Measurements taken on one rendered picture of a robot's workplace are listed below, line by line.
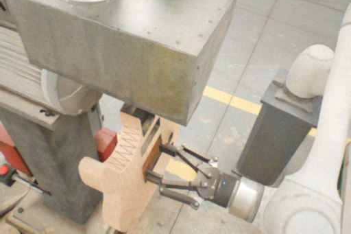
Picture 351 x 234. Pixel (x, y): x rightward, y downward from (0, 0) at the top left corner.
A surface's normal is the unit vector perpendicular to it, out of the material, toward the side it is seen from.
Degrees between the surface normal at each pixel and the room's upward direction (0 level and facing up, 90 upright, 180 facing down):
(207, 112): 0
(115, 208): 66
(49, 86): 76
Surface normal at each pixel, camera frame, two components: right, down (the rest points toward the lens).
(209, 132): 0.06, -0.65
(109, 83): -0.42, 0.67
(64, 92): 0.60, 0.58
